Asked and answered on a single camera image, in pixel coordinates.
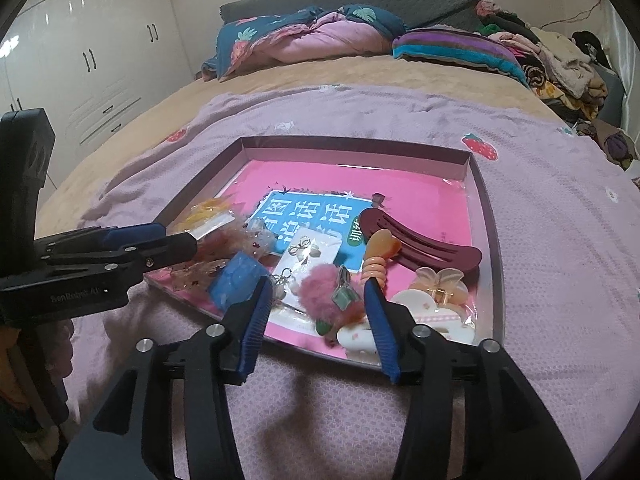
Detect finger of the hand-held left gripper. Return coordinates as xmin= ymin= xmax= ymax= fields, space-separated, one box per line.
xmin=42 ymin=232 xmax=198 ymax=286
xmin=35 ymin=223 xmax=168 ymax=253

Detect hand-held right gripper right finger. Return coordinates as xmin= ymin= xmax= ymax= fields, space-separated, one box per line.
xmin=363 ymin=277 xmax=581 ymax=480

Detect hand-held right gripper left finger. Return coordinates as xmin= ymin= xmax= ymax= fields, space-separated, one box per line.
xmin=55 ymin=287 xmax=275 ymax=480

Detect clear packet with white card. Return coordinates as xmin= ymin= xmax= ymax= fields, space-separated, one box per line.
xmin=267 ymin=287 xmax=321 ymax=333

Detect white cloud hair clip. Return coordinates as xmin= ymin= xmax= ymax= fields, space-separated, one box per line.
xmin=335 ymin=290 xmax=478 ymax=361

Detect blue packet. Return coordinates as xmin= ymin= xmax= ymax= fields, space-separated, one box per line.
xmin=206 ymin=251 xmax=271 ymax=313

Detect packet of yellow rings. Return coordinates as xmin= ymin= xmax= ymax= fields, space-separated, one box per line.
xmin=172 ymin=199 xmax=241 ymax=241

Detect pink pompom hair clip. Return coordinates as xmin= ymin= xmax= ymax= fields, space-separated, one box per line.
xmin=295 ymin=264 xmax=366 ymax=336

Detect orange spiral hair clip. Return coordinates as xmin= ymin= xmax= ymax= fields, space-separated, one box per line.
xmin=362 ymin=229 xmax=403 ymax=291

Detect maroon hair clip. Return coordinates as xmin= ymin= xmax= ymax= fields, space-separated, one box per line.
xmin=357 ymin=208 xmax=483 ymax=273

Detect white earring card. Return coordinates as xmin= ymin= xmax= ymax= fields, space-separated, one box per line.
xmin=270 ymin=227 xmax=346 ymax=306

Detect shallow brown cardboard box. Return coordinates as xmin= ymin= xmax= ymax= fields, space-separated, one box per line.
xmin=142 ymin=135 xmax=506 ymax=372

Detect orange speckled clear clip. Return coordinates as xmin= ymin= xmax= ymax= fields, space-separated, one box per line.
xmin=170 ymin=259 xmax=231 ymax=291

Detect beige butterfly claw clip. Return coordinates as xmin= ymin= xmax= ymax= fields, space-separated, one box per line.
xmin=409 ymin=266 xmax=470 ymax=307

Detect pink tinsel scrunchie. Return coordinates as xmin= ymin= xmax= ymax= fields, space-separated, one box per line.
xmin=200 ymin=222 xmax=276 ymax=261

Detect pink book with blue label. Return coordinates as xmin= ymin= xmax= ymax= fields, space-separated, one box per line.
xmin=150 ymin=160 xmax=476 ymax=361

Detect white wardrobe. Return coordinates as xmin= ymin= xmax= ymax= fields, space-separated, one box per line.
xmin=0 ymin=0 xmax=196 ymax=186

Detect purple printed blanket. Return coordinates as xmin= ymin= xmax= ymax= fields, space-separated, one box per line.
xmin=30 ymin=85 xmax=640 ymax=480

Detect strawberry print quilt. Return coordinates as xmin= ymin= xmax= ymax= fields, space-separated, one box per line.
xmin=202 ymin=4 xmax=408 ymax=83

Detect striped pillow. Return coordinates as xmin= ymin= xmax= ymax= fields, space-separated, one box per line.
xmin=391 ymin=27 xmax=531 ymax=88

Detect pile of clothes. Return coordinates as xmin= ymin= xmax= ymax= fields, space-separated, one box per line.
xmin=475 ymin=0 xmax=640 ymax=171

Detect grey headboard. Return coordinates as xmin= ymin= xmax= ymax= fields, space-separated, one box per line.
xmin=220 ymin=0 xmax=486 ymax=31

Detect white curtain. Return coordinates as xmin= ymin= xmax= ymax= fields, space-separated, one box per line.
xmin=597 ymin=0 xmax=640 ymax=111

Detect thin red cable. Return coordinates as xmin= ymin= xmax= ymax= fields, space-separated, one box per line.
xmin=530 ymin=0 xmax=603 ymax=31

